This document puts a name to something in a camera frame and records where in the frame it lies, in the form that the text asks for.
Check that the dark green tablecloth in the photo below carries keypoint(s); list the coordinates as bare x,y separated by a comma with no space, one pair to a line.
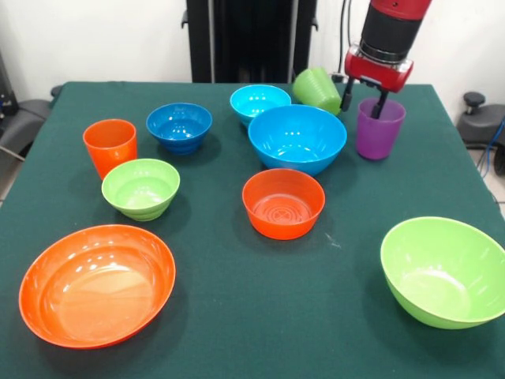
256,276

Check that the orange cup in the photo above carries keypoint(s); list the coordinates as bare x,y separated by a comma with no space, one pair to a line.
110,146

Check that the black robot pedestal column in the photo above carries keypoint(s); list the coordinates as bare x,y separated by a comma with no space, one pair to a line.
252,39

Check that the small orange bowl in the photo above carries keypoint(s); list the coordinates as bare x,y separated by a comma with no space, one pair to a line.
284,213

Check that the small green bowl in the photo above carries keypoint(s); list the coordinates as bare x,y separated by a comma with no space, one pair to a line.
140,189

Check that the large blue bowl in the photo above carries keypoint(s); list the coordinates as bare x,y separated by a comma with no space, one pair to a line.
296,138

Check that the purple cup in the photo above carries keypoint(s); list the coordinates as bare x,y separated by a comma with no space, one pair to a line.
378,138

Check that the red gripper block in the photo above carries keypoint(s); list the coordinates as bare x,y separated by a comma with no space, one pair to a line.
378,73

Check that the large green bowl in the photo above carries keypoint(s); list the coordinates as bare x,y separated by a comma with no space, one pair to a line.
438,272

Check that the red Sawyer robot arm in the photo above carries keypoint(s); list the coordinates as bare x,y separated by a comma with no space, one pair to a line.
390,31

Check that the small turquoise bowl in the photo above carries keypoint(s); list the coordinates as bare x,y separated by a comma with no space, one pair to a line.
256,100

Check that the large orange bowl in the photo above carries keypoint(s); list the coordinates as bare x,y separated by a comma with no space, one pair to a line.
94,288

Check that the grey pedestal leg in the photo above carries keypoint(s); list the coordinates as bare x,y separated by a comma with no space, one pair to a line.
479,122
23,118

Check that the dark blue bowl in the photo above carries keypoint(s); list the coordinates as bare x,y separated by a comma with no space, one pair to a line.
179,126

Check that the green cup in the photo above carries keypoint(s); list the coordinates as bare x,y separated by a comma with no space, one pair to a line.
315,88

